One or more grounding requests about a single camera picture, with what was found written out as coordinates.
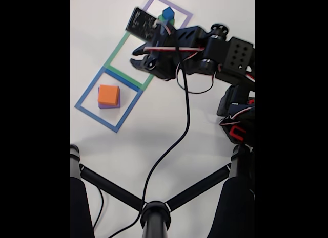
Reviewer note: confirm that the green cube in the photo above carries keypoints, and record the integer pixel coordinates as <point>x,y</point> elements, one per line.
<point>161,17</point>

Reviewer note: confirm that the orange cube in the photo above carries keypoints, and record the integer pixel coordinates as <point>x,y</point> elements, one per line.
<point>109,94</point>

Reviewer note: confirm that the black tripod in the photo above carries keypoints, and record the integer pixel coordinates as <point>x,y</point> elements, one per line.
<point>155,217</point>

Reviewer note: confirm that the blue square frame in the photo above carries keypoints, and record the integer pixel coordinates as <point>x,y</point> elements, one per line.
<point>94,115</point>

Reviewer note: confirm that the large purple cube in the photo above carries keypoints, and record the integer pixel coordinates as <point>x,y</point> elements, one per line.
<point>119,102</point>

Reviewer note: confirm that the purple square frame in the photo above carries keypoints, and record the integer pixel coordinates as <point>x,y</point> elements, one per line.
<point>179,10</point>

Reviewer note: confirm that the small blue cube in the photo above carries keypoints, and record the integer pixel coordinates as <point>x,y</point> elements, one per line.
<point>167,12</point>

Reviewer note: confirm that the black camera box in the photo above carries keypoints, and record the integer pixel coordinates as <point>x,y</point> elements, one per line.
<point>141,24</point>

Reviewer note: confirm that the green square frame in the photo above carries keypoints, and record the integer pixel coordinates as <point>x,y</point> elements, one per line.
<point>115,53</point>

